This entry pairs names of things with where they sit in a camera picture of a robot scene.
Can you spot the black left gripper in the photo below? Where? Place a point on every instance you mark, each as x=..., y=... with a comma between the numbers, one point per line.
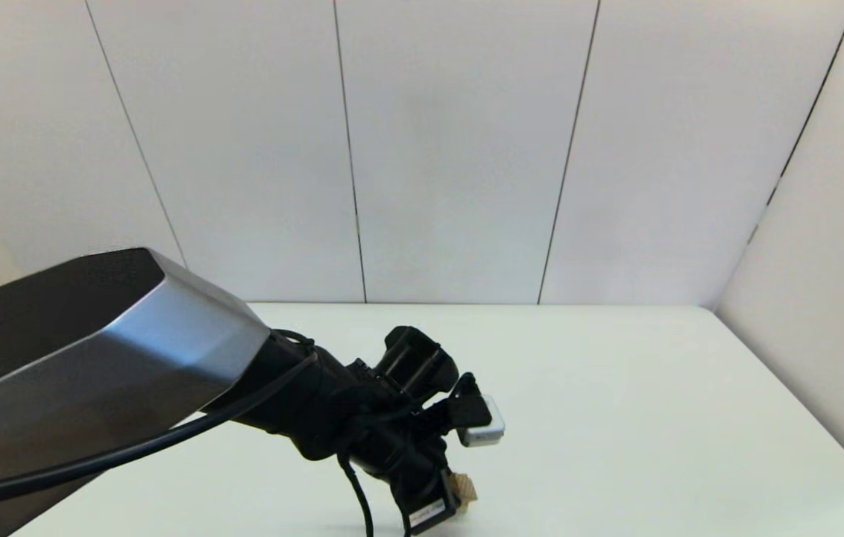
x=422, y=500

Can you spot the triangular wooden building block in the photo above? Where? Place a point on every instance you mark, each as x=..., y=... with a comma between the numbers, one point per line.
x=465, y=491

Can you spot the black and silver left robot arm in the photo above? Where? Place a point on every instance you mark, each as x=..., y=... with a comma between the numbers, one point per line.
x=94, y=350

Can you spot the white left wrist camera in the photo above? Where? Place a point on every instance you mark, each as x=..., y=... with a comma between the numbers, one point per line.
x=485, y=432

